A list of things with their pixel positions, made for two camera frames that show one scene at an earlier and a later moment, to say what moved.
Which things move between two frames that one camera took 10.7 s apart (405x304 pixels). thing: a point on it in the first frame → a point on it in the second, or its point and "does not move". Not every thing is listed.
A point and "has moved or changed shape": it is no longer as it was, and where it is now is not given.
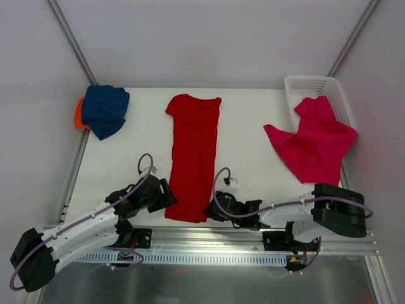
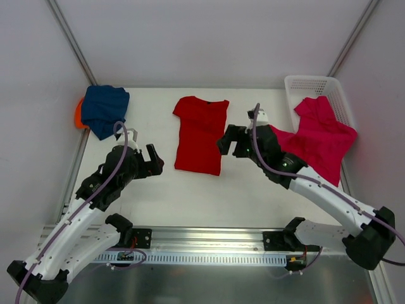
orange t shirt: [79, 123] does not move
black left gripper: [162, 196] → [147, 165]
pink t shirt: [315, 152] does not move
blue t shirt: [104, 109] does not move
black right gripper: [216, 209] → [240, 143]
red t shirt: [193, 155] has moved or changed shape
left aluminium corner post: [72, 38] does not move
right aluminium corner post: [353, 37] does not move
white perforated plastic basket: [297, 88] does not move
